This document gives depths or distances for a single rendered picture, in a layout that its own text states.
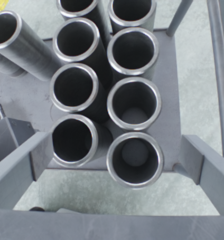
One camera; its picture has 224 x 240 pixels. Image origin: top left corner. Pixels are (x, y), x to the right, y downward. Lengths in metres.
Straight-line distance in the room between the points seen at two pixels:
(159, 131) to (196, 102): 0.38
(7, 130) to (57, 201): 0.85
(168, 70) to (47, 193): 0.87
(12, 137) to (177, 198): 0.86
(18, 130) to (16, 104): 0.61
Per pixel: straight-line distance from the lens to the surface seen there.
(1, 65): 0.78
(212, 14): 0.50
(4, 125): 0.23
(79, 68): 0.44
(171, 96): 0.69
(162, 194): 0.95
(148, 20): 0.48
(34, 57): 0.64
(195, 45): 1.11
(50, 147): 0.17
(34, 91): 0.81
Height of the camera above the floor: 0.91
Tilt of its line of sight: 79 degrees down
